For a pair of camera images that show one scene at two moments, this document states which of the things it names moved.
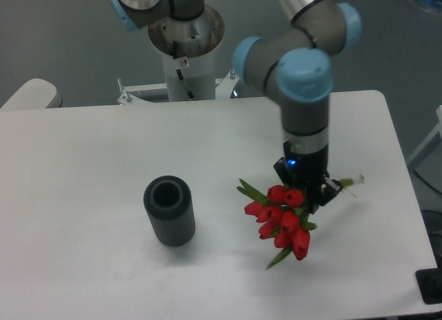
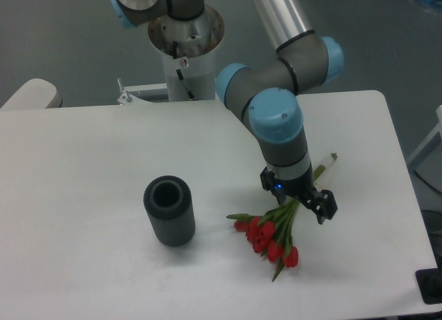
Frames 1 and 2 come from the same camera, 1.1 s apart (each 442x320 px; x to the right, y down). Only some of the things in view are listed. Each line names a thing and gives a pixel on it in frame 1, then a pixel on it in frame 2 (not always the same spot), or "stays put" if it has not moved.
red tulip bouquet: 284,215 → 270,231
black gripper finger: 328,189 → 322,203
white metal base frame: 225,86 stays put
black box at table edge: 429,284 stays put
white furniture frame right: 424,144 stays put
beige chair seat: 35,93 stays put
